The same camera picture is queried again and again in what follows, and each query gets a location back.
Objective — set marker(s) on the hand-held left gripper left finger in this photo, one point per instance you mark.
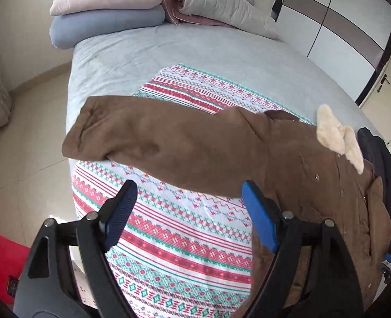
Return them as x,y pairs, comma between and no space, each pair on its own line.
122,208

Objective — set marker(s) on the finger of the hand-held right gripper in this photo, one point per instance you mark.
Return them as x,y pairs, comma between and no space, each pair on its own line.
389,259

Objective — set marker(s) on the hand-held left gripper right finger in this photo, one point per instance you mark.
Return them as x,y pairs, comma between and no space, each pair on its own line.
258,212

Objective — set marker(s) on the brown coat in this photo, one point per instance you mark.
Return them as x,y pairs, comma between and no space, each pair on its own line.
182,145

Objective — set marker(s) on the patterned striped blanket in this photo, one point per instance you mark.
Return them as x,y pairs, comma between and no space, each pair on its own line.
182,238

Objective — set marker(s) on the black coat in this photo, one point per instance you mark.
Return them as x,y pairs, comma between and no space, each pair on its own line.
387,172

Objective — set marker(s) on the red plastic stool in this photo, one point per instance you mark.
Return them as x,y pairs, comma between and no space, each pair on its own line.
3,258

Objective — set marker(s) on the cream door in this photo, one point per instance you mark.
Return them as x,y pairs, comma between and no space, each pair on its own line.
381,112

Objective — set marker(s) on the bed with grey sheet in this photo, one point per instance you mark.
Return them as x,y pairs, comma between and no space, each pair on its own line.
182,49

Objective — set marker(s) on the blue pillow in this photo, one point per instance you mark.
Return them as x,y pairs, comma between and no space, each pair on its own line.
106,23

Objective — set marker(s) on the mauve blanket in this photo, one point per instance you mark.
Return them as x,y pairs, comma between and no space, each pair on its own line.
170,10

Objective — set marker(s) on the grey quilt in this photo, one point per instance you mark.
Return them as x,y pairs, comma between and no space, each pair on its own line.
222,3

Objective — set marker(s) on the white and taupe wardrobe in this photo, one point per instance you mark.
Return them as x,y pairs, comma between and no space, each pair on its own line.
341,6

